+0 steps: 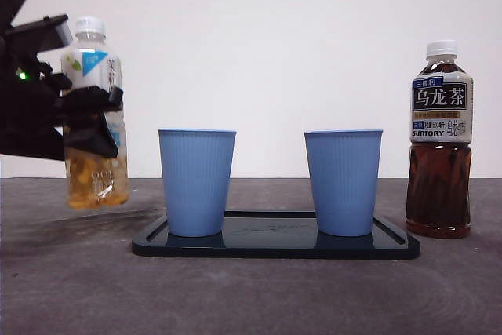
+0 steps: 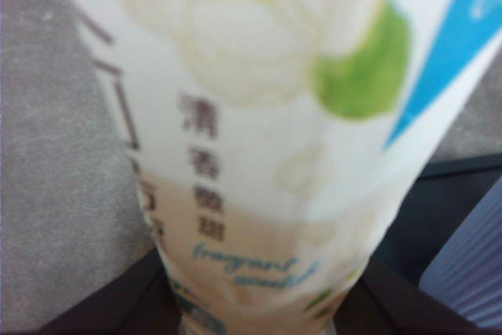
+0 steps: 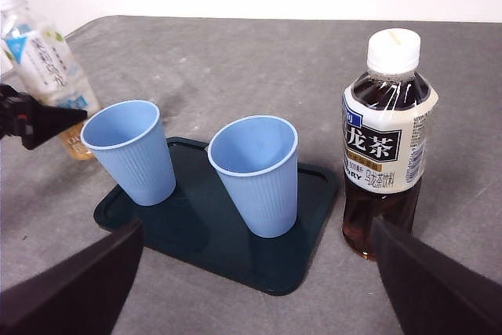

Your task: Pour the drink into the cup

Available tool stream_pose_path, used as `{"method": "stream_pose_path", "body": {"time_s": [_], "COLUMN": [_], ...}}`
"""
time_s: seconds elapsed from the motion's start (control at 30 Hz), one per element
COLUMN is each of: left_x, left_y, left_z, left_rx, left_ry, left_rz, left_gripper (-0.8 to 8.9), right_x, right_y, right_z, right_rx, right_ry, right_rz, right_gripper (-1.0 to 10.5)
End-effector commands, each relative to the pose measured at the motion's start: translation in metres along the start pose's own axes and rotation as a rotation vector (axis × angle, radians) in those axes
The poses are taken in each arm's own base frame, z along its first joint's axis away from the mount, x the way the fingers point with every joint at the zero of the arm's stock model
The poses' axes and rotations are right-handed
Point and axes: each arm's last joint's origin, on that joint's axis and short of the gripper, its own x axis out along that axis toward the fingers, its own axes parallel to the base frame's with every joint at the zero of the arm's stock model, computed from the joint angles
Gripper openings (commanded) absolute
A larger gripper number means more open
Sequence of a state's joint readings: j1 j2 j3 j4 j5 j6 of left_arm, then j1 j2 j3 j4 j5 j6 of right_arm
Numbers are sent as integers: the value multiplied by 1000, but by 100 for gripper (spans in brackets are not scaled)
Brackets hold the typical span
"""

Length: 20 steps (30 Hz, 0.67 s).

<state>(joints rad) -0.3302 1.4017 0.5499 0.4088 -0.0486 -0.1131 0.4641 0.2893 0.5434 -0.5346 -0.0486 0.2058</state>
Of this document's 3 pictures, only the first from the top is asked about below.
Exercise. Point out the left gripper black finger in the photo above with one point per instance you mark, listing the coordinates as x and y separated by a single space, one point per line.
88 131

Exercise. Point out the pale jasmine oolong tea bottle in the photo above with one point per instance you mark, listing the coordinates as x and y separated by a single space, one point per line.
94 190

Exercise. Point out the dark oolong tea bottle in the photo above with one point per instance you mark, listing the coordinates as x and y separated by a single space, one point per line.
439 186

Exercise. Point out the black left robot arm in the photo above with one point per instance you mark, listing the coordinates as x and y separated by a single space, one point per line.
23 123

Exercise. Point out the blue ribbed plastic cup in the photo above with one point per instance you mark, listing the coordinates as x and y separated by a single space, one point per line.
343 182
196 182

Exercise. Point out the dark teal rectangular tray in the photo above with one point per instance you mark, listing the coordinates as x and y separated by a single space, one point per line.
270 246

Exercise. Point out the left wrist grey camera box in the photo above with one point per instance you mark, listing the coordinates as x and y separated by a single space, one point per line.
47 35

